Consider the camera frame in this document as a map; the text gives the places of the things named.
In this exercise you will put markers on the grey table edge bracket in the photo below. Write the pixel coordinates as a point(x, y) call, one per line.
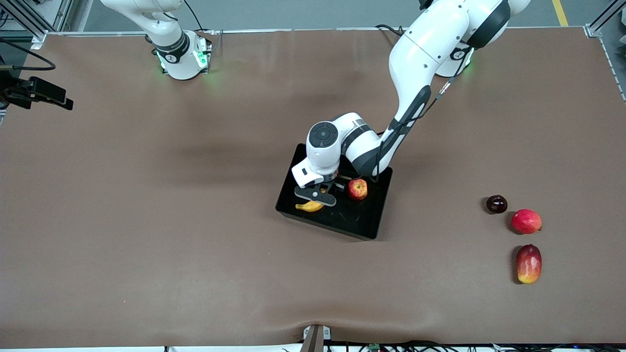
point(315, 337)

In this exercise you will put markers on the large table cover mat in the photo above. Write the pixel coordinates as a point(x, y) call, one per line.
point(195, 269)

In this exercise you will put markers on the aluminium frame post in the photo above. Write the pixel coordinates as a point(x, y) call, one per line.
point(24, 19)
point(606, 19)

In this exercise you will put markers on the red yellow apple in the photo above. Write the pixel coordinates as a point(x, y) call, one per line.
point(357, 189)

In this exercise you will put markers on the red yellow mango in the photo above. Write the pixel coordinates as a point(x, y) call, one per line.
point(529, 264)

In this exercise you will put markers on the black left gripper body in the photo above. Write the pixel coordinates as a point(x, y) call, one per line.
point(334, 184)

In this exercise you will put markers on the round pink red fruit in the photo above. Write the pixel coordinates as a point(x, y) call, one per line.
point(526, 221)

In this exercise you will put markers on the dark purple mangosteen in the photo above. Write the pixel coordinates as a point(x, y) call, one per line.
point(497, 204)

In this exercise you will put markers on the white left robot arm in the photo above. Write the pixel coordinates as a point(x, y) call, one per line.
point(420, 54)

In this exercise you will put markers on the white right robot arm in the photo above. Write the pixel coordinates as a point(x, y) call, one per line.
point(171, 54)

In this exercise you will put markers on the silver table edge rail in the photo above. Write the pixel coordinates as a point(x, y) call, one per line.
point(293, 31)

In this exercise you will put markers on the black rectangular plastic box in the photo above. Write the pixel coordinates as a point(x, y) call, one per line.
point(362, 220)

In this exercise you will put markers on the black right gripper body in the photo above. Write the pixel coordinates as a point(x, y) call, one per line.
point(22, 92)

